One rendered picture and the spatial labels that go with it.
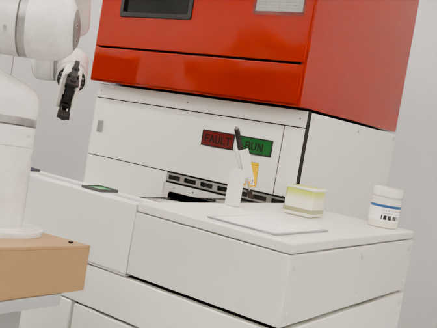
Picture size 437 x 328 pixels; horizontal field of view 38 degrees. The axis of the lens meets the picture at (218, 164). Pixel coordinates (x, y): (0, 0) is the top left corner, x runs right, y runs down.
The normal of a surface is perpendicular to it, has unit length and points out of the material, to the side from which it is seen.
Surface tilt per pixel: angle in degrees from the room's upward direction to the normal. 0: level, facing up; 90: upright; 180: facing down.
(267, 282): 90
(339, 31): 90
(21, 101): 80
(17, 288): 90
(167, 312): 90
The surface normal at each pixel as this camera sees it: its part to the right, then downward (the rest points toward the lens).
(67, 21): 0.76, 0.01
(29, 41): -0.02, 0.64
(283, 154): -0.57, -0.05
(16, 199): 0.90, 0.12
